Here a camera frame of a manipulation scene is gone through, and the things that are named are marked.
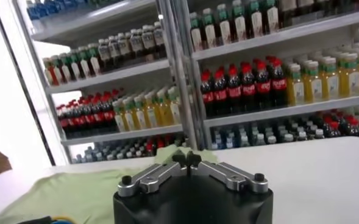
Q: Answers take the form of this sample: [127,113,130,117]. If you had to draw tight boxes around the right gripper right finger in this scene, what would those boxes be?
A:
[187,151,269,195]

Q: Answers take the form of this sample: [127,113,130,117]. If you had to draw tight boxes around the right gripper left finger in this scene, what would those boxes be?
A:
[117,151,188,198]

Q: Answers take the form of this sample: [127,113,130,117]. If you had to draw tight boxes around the light green t-shirt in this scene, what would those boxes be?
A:
[0,144,219,224]

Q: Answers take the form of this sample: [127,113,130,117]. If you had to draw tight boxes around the yellow tea bottle green label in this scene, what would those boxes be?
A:
[157,88,172,126]
[321,57,341,100]
[287,63,305,106]
[339,54,359,97]
[123,97,137,131]
[168,86,182,125]
[133,94,148,129]
[303,61,323,103]
[112,100,127,132]
[144,91,160,128]

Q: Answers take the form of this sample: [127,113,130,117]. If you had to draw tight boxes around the cola bottle red cap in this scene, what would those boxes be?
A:
[94,96,107,132]
[226,64,242,114]
[84,99,98,133]
[66,103,79,136]
[200,70,215,118]
[254,60,272,110]
[213,68,228,116]
[269,58,288,107]
[103,93,116,131]
[75,102,88,135]
[240,63,257,112]
[57,105,70,138]

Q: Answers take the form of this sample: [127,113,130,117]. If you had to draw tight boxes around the grey metal bottle shelf rack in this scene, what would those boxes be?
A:
[13,0,198,165]
[166,0,359,152]

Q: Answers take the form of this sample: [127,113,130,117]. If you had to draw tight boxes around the dark drink bottle white cap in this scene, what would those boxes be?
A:
[141,26,157,61]
[117,32,133,66]
[153,21,168,58]
[129,29,145,63]
[98,38,112,72]
[107,36,121,69]

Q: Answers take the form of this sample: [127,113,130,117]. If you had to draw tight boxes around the dark bottle beige label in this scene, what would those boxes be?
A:
[279,0,298,27]

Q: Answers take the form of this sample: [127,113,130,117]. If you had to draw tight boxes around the yellow and blue cable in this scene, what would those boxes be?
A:
[51,215,76,224]

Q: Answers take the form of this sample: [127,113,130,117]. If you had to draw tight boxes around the black metal frame pole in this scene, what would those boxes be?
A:
[0,0,57,167]

